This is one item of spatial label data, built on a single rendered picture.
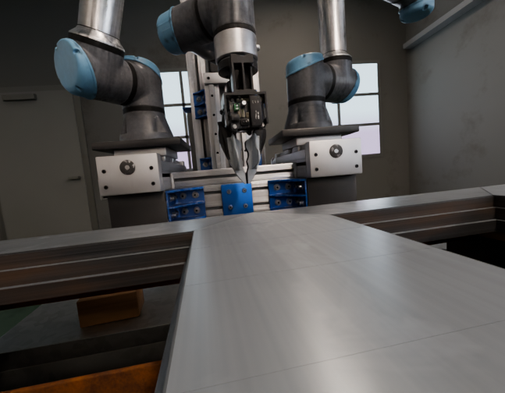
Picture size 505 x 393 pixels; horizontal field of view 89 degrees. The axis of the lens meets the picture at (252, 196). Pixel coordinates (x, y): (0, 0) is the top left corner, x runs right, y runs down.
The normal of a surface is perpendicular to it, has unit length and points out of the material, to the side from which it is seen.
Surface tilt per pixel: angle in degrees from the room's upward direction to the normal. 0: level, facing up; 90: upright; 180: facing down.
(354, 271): 0
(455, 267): 0
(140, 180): 90
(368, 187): 90
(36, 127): 90
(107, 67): 114
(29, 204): 90
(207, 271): 0
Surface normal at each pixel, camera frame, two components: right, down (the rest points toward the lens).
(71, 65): -0.50, 0.25
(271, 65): 0.11, 0.09
